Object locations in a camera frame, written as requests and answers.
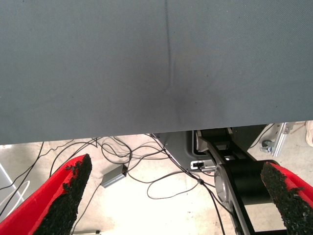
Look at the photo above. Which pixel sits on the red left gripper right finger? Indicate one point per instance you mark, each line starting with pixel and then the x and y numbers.
pixel 293 205

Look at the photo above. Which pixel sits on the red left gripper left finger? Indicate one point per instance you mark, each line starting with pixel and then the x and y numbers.
pixel 36 208

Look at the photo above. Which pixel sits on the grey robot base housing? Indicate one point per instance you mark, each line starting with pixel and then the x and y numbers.
pixel 181 147

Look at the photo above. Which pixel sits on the short aluminium bar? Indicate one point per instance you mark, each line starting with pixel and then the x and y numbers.
pixel 88 232

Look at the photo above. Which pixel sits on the grey caster wheel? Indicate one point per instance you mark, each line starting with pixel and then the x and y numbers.
pixel 266 145

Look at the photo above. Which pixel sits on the aluminium profile leg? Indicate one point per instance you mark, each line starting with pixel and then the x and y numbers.
pixel 281 139

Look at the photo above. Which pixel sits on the grey power adapter box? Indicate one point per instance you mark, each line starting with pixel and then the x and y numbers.
pixel 113 176

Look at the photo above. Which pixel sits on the dark grey table cloth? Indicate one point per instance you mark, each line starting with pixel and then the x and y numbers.
pixel 97 73

